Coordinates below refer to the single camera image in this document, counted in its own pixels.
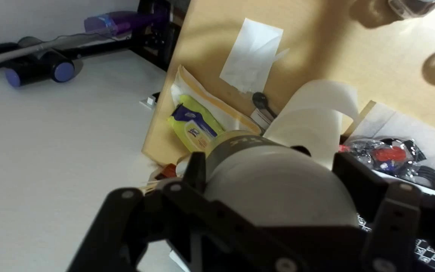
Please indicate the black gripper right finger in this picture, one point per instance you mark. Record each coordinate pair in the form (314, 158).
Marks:
(403, 216)

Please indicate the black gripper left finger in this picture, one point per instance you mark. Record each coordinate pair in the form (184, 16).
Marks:
(121, 220)

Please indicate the white paper towel roll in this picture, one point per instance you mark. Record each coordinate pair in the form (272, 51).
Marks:
(313, 120)

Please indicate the brown liquid bottle white cap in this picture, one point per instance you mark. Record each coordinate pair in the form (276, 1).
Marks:
(378, 9)

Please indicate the red snack bag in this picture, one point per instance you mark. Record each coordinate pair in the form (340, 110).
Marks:
(393, 155)

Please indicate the yellow wet wipes pack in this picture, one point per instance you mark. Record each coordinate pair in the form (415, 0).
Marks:
(195, 125)

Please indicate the yellow snack bag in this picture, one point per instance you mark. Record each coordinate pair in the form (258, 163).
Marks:
(217, 102)

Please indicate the black purple vacuum cleaner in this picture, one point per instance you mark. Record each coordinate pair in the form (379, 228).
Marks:
(41, 60)

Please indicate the small black clip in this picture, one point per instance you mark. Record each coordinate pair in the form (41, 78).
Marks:
(263, 102)

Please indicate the white plastic sachet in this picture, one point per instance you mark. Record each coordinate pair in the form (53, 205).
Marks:
(251, 54)

